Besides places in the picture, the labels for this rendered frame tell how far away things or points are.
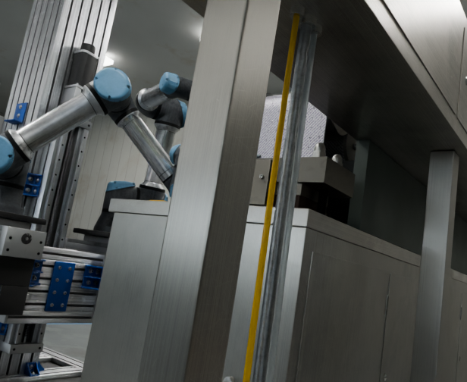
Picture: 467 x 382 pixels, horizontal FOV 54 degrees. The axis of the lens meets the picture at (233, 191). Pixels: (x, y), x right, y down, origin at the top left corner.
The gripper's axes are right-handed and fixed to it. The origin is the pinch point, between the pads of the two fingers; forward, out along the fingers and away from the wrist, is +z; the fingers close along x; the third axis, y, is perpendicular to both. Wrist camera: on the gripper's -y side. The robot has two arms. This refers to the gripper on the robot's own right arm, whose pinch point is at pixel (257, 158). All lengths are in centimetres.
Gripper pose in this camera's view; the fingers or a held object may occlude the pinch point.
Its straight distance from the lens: 140.2
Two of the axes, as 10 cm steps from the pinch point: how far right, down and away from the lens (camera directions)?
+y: 1.6, -9.7, 1.7
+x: 6.0, 2.3, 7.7
